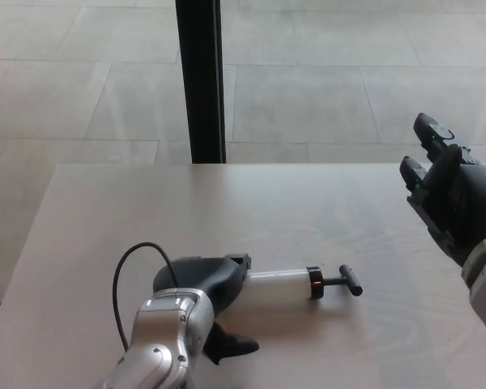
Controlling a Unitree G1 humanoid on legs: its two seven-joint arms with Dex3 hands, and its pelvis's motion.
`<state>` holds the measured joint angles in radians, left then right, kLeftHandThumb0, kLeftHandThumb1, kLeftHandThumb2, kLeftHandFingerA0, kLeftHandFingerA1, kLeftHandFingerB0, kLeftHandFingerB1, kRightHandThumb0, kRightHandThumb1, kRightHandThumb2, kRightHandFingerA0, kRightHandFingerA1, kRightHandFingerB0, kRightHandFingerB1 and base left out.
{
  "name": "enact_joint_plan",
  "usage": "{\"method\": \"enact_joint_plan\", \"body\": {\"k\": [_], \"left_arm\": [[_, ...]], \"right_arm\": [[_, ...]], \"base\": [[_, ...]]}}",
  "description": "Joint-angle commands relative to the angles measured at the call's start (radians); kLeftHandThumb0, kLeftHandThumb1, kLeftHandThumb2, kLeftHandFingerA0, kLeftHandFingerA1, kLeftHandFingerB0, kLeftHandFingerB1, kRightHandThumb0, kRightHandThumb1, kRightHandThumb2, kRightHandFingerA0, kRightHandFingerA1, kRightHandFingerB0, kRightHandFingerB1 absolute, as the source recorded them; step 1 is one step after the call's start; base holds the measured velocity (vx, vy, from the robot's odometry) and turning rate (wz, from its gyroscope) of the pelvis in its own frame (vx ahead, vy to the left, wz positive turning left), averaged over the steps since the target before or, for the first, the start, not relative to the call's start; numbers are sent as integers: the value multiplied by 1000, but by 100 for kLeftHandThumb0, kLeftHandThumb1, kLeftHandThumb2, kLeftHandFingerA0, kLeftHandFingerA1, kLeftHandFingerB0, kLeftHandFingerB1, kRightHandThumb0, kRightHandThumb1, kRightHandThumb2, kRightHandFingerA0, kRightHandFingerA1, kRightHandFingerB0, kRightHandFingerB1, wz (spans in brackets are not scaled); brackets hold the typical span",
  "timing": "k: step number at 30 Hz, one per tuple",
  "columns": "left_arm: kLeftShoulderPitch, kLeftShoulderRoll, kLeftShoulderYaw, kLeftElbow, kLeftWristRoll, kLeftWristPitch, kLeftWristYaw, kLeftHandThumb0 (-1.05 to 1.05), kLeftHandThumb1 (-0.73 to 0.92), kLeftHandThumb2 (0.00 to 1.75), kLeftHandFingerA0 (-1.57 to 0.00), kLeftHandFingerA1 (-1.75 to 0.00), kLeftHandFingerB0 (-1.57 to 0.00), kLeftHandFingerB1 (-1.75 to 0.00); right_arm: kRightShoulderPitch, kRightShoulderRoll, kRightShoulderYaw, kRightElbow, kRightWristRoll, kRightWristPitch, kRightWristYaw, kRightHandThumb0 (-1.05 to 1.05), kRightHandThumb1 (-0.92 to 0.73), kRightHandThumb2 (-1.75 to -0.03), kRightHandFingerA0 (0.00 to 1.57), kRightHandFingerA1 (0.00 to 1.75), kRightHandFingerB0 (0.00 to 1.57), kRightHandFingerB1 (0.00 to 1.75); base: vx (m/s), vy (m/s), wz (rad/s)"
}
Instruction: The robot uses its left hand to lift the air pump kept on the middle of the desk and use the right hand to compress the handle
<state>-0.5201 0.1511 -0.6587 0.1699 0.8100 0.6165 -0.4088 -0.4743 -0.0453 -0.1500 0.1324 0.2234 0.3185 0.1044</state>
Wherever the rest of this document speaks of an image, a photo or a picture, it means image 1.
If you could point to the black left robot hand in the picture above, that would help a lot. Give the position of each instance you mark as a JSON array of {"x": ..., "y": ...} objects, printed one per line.
[{"x": 210, "y": 275}]

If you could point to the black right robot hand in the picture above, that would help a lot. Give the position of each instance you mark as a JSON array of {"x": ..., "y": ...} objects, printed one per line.
[{"x": 465, "y": 198}]

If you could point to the black vertical window post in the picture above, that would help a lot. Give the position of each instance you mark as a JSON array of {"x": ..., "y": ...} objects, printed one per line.
[{"x": 200, "y": 81}]

